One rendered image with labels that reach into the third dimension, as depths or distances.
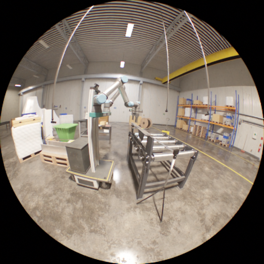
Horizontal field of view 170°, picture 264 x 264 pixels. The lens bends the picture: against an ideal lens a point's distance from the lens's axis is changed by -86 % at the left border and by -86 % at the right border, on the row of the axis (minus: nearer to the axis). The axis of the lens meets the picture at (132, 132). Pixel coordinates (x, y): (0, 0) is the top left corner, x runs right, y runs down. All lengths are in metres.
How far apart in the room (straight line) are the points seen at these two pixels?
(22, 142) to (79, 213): 2.68
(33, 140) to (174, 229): 4.06
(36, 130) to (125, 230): 3.47
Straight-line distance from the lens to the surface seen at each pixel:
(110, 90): 1.14
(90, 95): 1.41
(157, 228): 1.54
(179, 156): 1.41
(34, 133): 3.53
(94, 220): 1.54
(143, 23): 8.30
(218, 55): 7.86
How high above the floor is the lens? 1.42
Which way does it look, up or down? 13 degrees down
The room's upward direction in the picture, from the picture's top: 5 degrees clockwise
